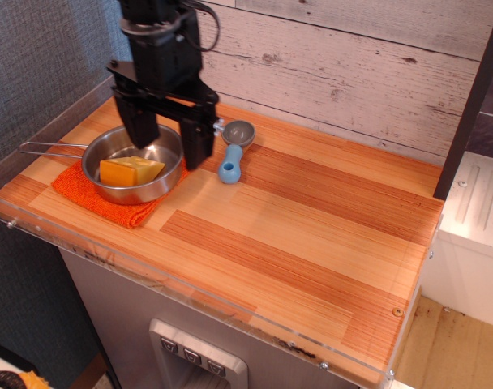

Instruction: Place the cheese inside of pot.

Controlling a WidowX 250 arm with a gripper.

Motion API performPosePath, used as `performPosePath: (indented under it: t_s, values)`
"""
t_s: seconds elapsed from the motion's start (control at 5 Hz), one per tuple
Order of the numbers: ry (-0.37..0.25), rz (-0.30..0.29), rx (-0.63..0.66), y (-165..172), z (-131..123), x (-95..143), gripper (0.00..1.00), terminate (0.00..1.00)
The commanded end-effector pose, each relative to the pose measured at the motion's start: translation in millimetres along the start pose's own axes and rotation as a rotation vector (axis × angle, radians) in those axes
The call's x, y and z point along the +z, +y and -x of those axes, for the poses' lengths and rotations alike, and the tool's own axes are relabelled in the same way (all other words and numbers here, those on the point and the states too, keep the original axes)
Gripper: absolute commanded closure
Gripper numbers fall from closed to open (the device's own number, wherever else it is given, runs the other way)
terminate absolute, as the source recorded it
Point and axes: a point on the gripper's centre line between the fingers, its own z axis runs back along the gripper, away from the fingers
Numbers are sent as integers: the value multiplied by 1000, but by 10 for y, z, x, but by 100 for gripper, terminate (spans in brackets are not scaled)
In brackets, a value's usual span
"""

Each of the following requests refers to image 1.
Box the yellow cheese wedge toy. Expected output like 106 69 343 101
100 156 165 187

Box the orange folded cloth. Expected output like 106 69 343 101
51 161 169 229

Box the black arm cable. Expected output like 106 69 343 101
181 0 221 53

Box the white toy sink counter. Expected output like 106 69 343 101
421 152 493 325

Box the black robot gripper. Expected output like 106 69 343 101
105 34 224 171

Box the orange black object bottom left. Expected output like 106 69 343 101
0 370 50 389

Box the silver dispenser panel with buttons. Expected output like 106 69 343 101
148 318 249 388

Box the grey toy fridge cabinet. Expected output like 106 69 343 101
60 250 354 388

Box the clear acrylic table guard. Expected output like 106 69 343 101
0 100 443 388

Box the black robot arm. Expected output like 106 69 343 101
108 1 219 170

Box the blue grey toy scoop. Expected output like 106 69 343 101
217 120 256 184

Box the stainless steel pot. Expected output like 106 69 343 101
18 126 183 205

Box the dark right frame post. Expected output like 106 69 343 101
433 28 493 200

